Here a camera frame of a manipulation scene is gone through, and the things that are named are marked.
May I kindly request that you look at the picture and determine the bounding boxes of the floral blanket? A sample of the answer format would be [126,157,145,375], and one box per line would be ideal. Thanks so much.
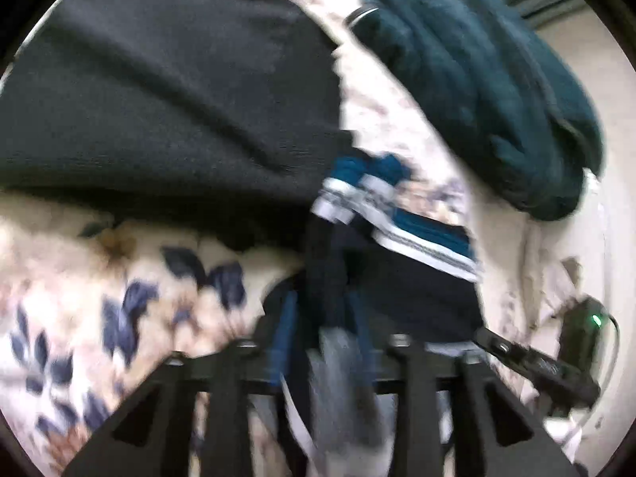
[0,0,505,477]

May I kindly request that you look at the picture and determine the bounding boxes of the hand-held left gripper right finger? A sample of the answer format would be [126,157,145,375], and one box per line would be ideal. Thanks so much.
[347,292,581,477]

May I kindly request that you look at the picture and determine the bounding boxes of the teal plush quilt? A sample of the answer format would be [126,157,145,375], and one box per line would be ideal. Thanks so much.
[348,0,605,222]

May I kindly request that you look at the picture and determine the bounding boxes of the striped knit sweater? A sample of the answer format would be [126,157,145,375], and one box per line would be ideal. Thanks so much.
[253,154,487,477]

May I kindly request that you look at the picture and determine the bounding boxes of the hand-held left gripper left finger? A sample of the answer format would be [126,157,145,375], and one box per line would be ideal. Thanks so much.
[64,298,311,477]

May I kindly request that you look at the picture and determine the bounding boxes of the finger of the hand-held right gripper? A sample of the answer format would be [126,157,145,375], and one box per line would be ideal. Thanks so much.
[473,327,537,366]

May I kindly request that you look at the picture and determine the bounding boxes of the black folded cloth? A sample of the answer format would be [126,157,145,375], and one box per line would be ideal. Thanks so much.
[0,0,356,254]

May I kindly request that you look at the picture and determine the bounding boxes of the white clothes pile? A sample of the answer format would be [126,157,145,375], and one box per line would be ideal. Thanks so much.
[517,169,619,458]

